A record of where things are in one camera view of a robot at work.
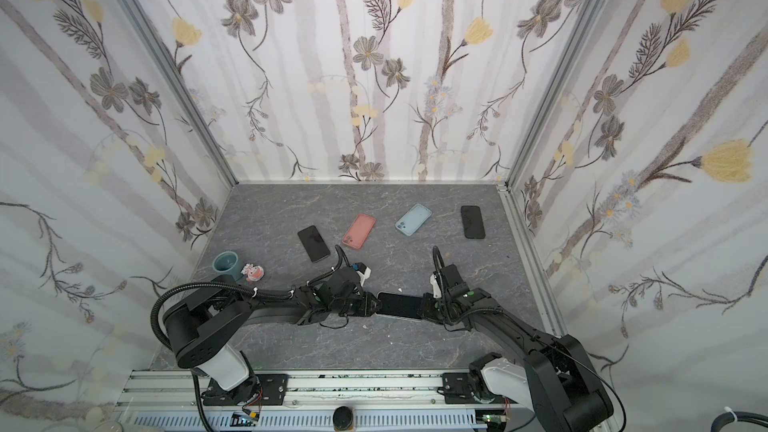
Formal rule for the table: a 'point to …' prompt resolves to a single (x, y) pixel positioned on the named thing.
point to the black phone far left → (314, 244)
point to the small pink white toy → (253, 272)
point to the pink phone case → (358, 231)
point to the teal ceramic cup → (228, 263)
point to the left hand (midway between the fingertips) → (377, 300)
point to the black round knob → (342, 417)
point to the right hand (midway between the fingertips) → (412, 305)
